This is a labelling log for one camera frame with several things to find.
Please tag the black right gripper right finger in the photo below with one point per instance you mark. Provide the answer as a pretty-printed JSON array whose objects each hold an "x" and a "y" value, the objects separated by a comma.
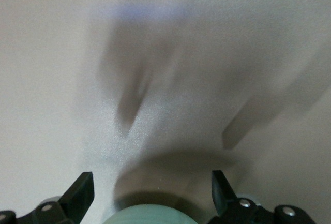
[{"x": 225, "y": 203}]

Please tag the light green bowl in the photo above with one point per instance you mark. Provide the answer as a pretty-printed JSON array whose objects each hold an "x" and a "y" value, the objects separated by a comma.
[{"x": 152, "y": 216}]

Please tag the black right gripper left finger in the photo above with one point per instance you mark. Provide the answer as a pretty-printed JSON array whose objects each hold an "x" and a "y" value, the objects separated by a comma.
[{"x": 75, "y": 203}]

